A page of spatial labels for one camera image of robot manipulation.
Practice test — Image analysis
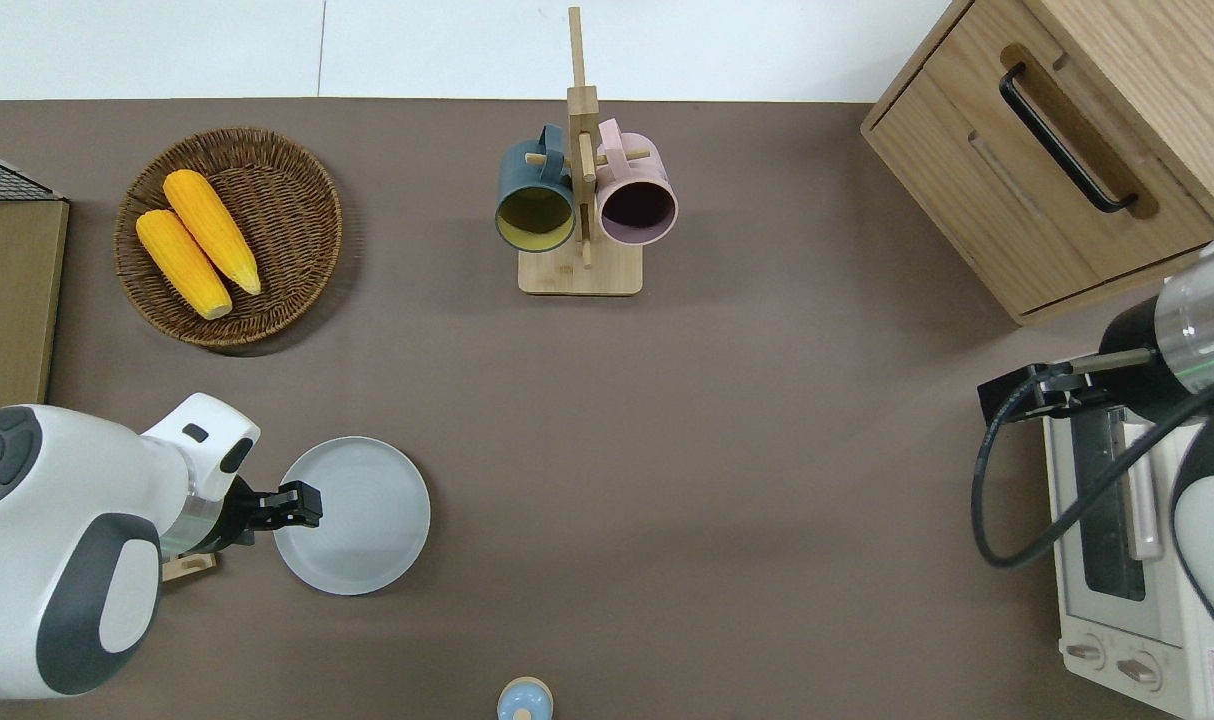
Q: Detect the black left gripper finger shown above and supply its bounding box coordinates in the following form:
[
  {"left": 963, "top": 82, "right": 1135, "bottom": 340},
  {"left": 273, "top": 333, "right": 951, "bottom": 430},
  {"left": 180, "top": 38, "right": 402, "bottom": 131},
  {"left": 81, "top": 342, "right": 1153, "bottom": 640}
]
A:
[{"left": 278, "top": 482, "right": 324, "bottom": 529}]

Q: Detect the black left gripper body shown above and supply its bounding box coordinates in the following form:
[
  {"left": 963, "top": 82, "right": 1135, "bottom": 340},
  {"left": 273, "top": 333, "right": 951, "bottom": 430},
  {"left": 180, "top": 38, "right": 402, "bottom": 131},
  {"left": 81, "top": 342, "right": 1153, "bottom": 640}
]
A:
[{"left": 209, "top": 476, "right": 282, "bottom": 553}]

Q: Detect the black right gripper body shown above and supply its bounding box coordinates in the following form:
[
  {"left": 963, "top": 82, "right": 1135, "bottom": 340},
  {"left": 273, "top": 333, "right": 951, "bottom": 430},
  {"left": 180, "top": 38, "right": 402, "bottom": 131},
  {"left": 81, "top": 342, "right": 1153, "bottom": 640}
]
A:
[{"left": 977, "top": 298, "right": 1184, "bottom": 427}]

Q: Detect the gray plate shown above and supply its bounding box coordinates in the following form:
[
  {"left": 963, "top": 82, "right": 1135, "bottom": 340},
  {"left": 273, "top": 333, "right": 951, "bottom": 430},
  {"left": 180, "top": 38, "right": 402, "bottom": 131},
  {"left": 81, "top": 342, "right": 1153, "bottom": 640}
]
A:
[{"left": 272, "top": 436, "right": 432, "bottom": 597}]

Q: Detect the wooden plate rack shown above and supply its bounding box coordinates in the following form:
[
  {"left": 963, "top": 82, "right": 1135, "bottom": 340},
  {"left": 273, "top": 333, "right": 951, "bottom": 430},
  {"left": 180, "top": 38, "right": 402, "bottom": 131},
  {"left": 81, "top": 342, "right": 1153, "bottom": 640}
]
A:
[{"left": 162, "top": 550, "right": 217, "bottom": 584}]

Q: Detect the wooden mug rack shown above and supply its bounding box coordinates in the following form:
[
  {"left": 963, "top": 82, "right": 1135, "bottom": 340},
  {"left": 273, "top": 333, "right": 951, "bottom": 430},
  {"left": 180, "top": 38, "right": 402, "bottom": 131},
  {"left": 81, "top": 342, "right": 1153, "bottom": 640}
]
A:
[{"left": 518, "top": 6, "right": 645, "bottom": 297}]

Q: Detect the wooden drawer cabinet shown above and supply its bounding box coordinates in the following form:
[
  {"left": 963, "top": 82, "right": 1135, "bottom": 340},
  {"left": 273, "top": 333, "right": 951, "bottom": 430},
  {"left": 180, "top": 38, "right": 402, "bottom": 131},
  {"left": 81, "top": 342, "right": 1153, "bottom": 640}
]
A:
[{"left": 860, "top": 0, "right": 1214, "bottom": 327}]

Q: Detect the white toaster oven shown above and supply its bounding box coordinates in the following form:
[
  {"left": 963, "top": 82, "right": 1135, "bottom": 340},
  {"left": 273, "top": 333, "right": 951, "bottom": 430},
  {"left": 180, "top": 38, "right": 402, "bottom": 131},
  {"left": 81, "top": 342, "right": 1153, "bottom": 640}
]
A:
[{"left": 1042, "top": 405, "right": 1214, "bottom": 720}]

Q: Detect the yellow corn cob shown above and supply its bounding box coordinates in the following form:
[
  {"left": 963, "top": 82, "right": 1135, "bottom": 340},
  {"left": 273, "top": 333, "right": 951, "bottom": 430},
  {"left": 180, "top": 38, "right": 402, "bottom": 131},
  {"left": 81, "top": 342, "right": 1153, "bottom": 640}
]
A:
[
  {"left": 135, "top": 209, "right": 234, "bottom": 321},
  {"left": 163, "top": 169, "right": 262, "bottom": 297}
]

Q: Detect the brown wicker basket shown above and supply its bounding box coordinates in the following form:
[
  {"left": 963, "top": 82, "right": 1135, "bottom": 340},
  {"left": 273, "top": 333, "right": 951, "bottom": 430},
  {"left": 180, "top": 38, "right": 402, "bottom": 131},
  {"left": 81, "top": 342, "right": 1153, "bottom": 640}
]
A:
[{"left": 114, "top": 127, "right": 344, "bottom": 348}]

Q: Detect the blue service bell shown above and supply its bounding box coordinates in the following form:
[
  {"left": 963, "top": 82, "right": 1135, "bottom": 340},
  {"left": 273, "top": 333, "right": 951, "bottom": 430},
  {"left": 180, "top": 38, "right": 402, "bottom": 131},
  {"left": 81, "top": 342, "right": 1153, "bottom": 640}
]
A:
[{"left": 497, "top": 677, "right": 554, "bottom": 720}]

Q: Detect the dark blue mug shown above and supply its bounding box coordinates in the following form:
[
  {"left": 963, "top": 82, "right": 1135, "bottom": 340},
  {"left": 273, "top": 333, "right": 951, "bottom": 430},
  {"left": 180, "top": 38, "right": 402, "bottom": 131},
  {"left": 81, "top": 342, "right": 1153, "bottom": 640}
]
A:
[{"left": 495, "top": 124, "right": 577, "bottom": 253}]

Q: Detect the pink mug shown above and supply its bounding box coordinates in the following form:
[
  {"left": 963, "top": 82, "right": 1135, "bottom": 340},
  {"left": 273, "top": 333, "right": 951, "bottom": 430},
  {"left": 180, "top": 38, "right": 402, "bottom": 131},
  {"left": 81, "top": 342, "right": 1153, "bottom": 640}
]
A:
[{"left": 595, "top": 118, "right": 679, "bottom": 247}]

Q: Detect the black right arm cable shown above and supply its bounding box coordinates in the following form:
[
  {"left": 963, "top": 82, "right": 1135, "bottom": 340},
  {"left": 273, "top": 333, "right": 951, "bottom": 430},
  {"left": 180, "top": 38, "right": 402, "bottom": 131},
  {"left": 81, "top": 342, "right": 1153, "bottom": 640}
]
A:
[{"left": 971, "top": 365, "right": 1214, "bottom": 569}]

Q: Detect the black drawer handle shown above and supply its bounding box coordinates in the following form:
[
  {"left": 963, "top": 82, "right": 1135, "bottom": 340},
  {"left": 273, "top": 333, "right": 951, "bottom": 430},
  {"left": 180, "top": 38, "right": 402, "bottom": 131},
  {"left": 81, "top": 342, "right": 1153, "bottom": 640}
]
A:
[{"left": 1000, "top": 63, "right": 1139, "bottom": 214}]

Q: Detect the black wire wooden shelf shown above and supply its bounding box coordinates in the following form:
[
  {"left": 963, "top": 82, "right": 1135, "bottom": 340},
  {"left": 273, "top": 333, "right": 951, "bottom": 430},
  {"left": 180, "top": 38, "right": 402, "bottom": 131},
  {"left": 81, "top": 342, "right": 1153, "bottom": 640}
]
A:
[{"left": 0, "top": 147, "right": 71, "bottom": 421}]

